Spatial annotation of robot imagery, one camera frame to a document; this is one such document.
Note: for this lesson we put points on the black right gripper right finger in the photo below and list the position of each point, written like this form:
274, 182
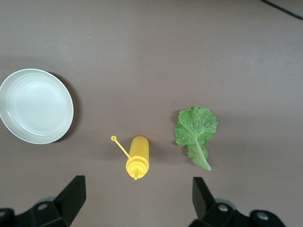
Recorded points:
203, 203

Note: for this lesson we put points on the green lettuce leaf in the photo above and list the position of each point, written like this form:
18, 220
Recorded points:
196, 127

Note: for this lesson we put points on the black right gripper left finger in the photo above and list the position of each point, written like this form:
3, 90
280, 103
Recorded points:
71, 201

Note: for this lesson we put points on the yellow squeeze bottle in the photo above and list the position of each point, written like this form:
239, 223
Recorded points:
139, 151

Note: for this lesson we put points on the beige round plate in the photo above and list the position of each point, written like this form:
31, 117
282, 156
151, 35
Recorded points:
35, 106

